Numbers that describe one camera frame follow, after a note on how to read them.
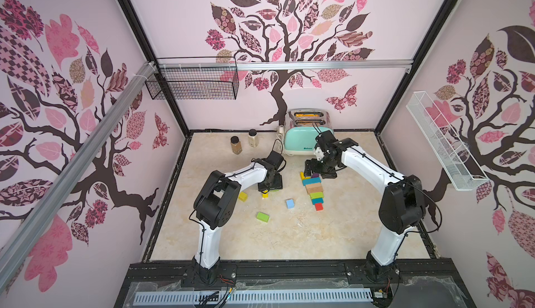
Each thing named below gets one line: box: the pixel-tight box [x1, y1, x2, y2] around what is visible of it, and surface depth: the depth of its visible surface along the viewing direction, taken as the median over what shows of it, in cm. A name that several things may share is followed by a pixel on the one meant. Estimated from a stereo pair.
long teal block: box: [302, 176, 322, 187], surface depth 101 cm
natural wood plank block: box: [305, 183, 324, 195], surface depth 98 cm
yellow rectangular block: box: [238, 191, 249, 203], surface depth 94 cm
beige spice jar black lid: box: [247, 128, 259, 148], surface depth 110 cm
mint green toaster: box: [283, 108, 335, 156], surface depth 105 cm
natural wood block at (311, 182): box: [302, 179, 322, 187], surface depth 101 cm
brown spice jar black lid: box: [229, 135, 243, 155], surface depth 108 cm
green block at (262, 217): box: [255, 211, 270, 223], surface depth 89 cm
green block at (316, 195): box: [309, 191, 324, 200], surface depth 96 cm
